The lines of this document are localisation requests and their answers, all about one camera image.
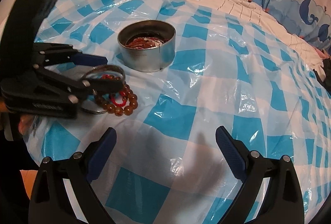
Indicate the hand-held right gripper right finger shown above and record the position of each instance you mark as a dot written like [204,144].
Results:
[231,154]

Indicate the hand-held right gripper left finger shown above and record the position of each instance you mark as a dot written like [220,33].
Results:
[102,151]

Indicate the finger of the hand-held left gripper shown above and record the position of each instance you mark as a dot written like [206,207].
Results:
[90,59]
[103,85]

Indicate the round metal tin can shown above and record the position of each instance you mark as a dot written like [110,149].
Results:
[147,58]

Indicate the person's left hand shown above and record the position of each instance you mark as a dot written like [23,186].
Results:
[25,123]

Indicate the blue white checked plastic sheet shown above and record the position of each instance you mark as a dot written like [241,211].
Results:
[206,84]

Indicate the pink cloth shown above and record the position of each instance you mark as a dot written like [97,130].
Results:
[323,52]

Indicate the white quilt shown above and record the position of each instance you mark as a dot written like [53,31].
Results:
[232,4]

